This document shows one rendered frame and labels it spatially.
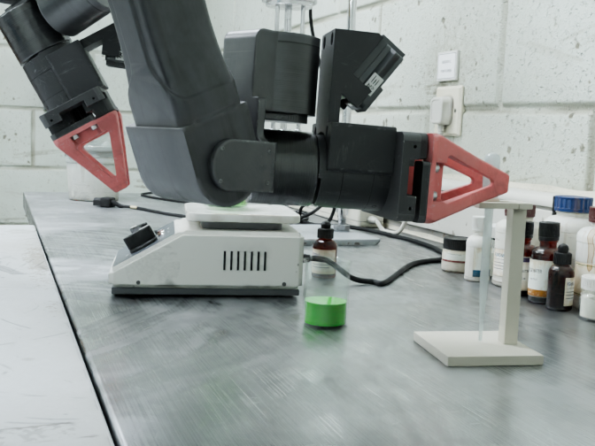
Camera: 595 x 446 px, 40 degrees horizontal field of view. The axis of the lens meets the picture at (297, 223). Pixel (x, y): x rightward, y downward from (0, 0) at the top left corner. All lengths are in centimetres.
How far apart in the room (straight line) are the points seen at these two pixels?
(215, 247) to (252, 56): 30
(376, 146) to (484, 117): 78
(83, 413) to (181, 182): 16
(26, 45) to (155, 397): 43
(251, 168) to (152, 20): 12
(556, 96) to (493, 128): 16
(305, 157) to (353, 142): 4
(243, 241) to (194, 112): 33
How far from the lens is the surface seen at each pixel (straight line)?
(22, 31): 86
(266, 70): 60
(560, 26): 124
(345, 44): 62
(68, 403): 55
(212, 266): 85
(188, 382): 58
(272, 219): 86
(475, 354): 66
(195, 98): 54
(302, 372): 61
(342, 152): 61
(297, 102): 61
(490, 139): 136
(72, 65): 85
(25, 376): 60
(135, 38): 55
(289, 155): 60
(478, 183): 69
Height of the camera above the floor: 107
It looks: 6 degrees down
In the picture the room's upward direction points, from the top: 2 degrees clockwise
